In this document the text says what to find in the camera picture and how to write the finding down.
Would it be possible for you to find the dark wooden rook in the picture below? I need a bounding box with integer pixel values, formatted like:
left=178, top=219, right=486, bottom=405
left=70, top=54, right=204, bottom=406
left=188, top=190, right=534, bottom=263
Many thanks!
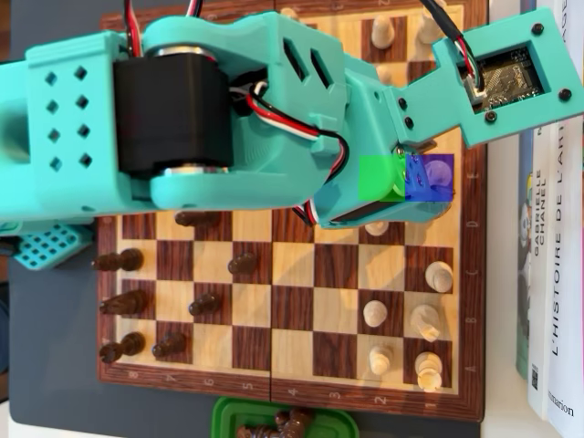
left=99, top=331, right=148, bottom=365

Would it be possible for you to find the light wooden knight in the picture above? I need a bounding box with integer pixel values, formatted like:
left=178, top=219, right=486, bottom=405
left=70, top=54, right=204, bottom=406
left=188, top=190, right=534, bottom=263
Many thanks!
left=409, top=304, right=442, bottom=342

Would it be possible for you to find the wooden chessboard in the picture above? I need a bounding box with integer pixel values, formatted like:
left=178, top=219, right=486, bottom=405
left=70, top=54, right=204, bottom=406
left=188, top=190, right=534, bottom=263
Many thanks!
left=95, top=0, right=488, bottom=423

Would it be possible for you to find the light wooden king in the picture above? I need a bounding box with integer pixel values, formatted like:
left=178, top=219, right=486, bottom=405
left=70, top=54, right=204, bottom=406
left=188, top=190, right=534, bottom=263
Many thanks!
left=423, top=157, right=454, bottom=192

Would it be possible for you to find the dark pawn left edge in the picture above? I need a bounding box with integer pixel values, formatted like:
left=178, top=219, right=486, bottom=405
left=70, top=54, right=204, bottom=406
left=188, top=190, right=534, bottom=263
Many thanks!
left=90, top=248, right=145, bottom=274

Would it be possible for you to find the black camera cable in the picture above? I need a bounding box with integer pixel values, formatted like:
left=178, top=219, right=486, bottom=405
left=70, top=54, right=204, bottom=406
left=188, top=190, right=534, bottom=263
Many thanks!
left=417, top=0, right=486, bottom=99

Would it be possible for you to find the light wooden rook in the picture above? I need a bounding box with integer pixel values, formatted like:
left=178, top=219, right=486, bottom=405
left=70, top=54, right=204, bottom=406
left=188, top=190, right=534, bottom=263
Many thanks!
left=413, top=350, right=443, bottom=393
left=417, top=8, right=446, bottom=47

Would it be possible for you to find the dark wooden queen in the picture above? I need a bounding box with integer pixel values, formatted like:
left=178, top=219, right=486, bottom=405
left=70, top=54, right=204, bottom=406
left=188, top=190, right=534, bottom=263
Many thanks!
left=175, top=210, right=223, bottom=228

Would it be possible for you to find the dark blue round object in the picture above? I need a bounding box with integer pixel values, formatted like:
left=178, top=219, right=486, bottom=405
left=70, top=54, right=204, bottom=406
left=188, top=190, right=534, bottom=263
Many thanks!
left=0, top=300, right=10, bottom=371

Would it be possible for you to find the green plastic tray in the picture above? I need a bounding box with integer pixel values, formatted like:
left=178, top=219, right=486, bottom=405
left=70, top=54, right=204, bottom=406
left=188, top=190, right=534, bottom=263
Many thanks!
left=211, top=395, right=360, bottom=438

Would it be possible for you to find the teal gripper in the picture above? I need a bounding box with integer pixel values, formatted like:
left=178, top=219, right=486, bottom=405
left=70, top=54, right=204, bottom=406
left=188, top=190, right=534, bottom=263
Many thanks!
left=314, top=54, right=452, bottom=230

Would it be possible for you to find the white art history book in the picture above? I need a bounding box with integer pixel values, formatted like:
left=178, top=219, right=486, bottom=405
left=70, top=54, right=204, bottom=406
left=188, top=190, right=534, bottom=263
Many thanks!
left=545, top=0, right=584, bottom=438

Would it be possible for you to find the white Gabrielle Chanel book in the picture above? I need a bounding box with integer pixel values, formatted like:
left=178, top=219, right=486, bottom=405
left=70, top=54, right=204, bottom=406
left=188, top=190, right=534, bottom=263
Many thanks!
left=527, top=122, right=557, bottom=421

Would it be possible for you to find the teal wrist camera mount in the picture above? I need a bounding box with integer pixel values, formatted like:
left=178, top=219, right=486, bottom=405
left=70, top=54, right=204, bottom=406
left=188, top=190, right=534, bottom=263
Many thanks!
left=395, top=6, right=584, bottom=148

